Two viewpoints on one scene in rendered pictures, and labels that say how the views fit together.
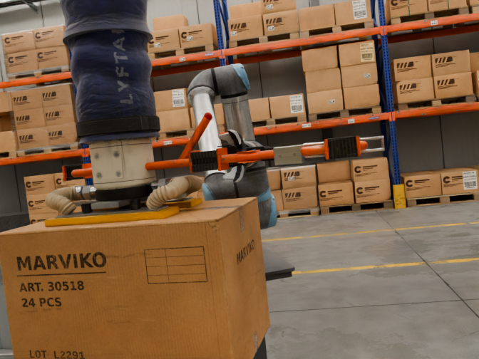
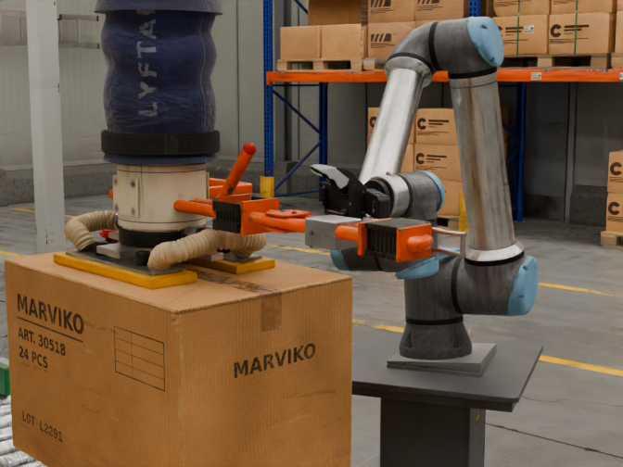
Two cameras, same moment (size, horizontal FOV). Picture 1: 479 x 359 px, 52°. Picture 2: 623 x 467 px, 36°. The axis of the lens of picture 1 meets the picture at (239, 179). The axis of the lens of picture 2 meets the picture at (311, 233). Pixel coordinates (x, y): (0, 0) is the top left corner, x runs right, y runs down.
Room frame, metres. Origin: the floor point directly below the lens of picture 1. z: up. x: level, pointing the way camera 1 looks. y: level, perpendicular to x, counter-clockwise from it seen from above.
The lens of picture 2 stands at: (-0.09, -0.90, 1.47)
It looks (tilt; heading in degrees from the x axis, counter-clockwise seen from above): 9 degrees down; 31
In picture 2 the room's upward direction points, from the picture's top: straight up
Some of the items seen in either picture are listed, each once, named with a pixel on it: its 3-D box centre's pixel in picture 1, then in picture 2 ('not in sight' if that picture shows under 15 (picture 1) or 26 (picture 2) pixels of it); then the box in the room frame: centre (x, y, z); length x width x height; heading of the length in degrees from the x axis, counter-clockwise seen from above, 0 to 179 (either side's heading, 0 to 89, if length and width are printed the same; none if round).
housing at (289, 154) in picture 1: (289, 154); (333, 232); (1.25, -0.13, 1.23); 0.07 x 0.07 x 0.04; 76
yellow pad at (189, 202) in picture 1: (142, 201); (201, 247); (1.46, 0.29, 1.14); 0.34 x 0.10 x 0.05; 76
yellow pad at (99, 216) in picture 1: (111, 211); (121, 259); (1.27, 0.34, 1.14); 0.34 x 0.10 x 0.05; 76
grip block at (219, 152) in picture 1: (209, 160); (246, 214); (1.30, 0.07, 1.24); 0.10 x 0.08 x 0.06; 166
